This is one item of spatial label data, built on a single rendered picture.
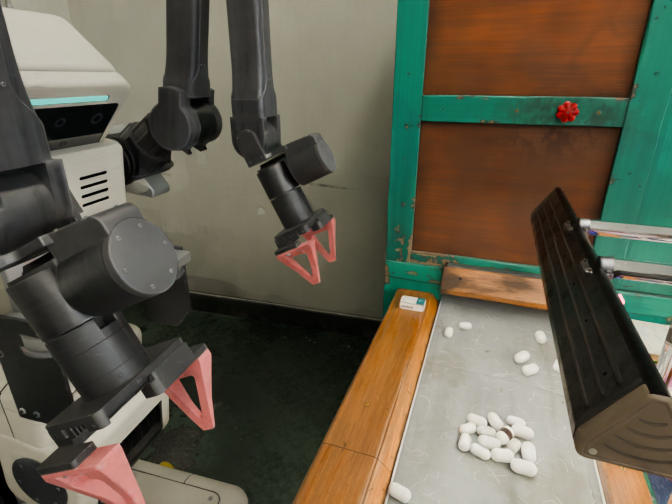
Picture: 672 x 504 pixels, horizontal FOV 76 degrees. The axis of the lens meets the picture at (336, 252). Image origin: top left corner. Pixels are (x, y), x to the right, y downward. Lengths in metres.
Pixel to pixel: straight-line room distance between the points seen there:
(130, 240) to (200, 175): 2.08
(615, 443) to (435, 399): 0.52
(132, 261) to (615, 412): 0.36
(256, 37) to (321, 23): 1.37
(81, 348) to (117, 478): 0.10
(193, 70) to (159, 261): 0.47
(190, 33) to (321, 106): 1.35
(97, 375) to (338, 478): 0.43
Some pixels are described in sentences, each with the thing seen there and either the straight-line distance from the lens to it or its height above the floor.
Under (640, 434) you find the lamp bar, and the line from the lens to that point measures 0.39.
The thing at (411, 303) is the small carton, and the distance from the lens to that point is 1.10.
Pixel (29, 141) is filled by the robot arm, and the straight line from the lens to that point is 0.38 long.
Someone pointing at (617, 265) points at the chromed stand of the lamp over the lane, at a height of 1.12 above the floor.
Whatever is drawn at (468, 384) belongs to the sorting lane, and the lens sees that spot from 0.94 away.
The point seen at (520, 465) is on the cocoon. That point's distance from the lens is 0.79.
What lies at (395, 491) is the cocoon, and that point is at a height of 0.76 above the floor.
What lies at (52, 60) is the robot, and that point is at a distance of 0.65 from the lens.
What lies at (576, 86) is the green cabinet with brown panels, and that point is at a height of 1.29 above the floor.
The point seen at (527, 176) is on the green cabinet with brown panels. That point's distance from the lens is 1.11.
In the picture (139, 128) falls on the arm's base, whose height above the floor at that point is 1.23.
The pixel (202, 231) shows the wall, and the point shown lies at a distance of 2.50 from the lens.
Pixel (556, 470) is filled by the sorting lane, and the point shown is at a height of 0.74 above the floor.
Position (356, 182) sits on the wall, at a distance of 2.06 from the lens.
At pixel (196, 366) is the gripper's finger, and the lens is 0.43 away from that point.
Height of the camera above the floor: 1.31
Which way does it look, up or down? 22 degrees down
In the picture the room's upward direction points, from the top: straight up
